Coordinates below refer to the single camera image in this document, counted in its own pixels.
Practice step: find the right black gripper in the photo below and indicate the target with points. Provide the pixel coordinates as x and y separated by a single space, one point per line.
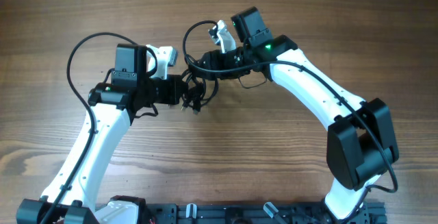
213 58

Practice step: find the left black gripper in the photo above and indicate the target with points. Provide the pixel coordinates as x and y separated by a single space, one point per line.
175 85

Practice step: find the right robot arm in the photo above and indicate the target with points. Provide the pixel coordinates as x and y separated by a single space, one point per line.
361 142

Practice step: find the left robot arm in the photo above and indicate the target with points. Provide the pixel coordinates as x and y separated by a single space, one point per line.
139 80

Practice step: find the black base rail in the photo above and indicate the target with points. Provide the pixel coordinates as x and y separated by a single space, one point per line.
296 213

